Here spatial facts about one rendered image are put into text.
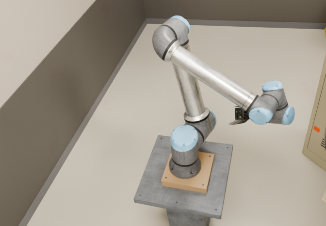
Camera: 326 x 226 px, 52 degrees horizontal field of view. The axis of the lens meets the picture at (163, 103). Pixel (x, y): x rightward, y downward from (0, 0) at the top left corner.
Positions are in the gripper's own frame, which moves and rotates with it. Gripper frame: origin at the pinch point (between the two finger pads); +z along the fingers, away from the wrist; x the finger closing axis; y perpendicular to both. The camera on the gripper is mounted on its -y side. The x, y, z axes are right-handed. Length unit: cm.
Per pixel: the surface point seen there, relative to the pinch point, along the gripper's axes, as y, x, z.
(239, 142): -89, 42, 56
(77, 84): 1, -14, 168
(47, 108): 39, 3, 148
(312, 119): -93, 17, -5
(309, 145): -104, 40, 2
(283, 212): -64, 81, 3
